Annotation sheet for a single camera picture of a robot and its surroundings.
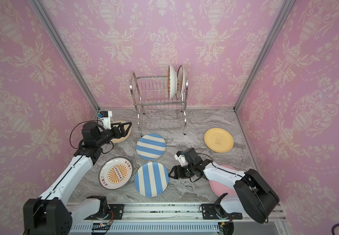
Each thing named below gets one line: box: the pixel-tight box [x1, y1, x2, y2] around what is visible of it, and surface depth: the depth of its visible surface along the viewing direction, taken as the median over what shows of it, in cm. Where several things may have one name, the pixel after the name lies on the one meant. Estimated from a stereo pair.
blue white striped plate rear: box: [136, 133, 167, 161], surface depth 100 cm
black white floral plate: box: [167, 64, 178, 100], surface depth 78 cm
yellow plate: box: [203, 127, 235, 153], surface depth 102 cm
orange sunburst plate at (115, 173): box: [98, 156, 134, 190], surface depth 87 cm
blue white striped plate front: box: [134, 161, 170, 198], surface depth 87 cm
